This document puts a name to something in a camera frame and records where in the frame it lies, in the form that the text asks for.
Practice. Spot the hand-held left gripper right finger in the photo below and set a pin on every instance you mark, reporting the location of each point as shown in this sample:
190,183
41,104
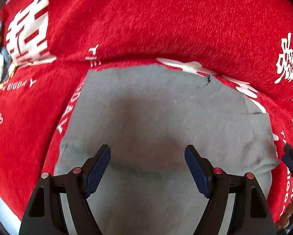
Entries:
198,170

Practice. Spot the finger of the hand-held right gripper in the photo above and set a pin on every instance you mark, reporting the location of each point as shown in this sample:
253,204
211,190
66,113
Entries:
289,162

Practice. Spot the grey knit garment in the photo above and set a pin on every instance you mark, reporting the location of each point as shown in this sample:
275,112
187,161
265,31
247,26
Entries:
161,117

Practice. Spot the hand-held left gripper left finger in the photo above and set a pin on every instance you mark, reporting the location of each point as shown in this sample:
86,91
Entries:
97,170

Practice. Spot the person's right hand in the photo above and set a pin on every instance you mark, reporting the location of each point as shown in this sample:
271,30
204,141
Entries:
287,215

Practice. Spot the red printed blanket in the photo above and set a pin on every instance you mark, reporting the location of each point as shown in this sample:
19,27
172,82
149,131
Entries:
141,22

